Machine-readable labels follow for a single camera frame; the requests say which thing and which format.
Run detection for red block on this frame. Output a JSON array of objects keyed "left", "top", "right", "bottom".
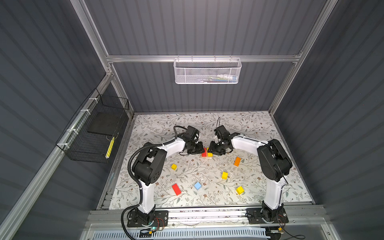
[
  {"left": 172, "top": 184, "right": 182, "bottom": 196},
  {"left": 202, "top": 148, "right": 208, "bottom": 158}
]

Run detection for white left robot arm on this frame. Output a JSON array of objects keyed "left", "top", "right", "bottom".
[{"left": 128, "top": 137, "right": 204, "bottom": 226}]

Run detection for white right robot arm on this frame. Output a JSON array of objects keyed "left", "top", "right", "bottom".
[{"left": 208, "top": 133, "right": 293, "bottom": 224}]

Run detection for orange block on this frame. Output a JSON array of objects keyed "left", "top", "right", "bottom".
[{"left": 234, "top": 157, "right": 242, "bottom": 167}]

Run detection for small yellow cube middle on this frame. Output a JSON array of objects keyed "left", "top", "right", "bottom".
[{"left": 222, "top": 172, "right": 229, "bottom": 180}]

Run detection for light blue cube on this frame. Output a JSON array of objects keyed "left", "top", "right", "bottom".
[{"left": 194, "top": 182, "right": 202, "bottom": 190}]

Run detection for yellow cube lower right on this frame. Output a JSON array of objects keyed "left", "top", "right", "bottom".
[{"left": 236, "top": 186, "right": 245, "bottom": 195}]

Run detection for pens in white basket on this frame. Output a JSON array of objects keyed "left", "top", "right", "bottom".
[{"left": 199, "top": 74, "right": 238, "bottom": 84}]

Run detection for white perforated vent panel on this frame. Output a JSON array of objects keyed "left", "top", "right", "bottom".
[{"left": 89, "top": 227, "right": 268, "bottom": 240}]

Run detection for yellow marker pen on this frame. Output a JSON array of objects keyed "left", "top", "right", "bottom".
[{"left": 105, "top": 137, "right": 115, "bottom": 159}]

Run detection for black flat pad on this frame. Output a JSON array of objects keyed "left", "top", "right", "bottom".
[{"left": 87, "top": 113, "right": 120, "bottom": 136}]

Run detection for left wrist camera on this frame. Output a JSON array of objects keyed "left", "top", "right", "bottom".
[{"left": 183, "top": 126, "right": 200, "bottom": 143}]

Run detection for white wire mesh basket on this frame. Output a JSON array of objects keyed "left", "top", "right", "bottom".
[{"left": 173, "top": 58, "right": 242, "bottom": 85}]

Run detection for black corrugated cable conduit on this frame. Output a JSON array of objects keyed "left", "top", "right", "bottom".
[{"left": 120, "top": 125, "right": 188, "bottom": 240}]

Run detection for black wire basket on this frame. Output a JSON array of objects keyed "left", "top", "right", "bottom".
[{"left": 56, "top": 90, "right": 131, "bottom": 164}]

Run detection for aluminium mounting rail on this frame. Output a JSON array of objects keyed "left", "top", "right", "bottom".
[{"left": 86, "top": 204, "right": 330, "bottom": 228}]

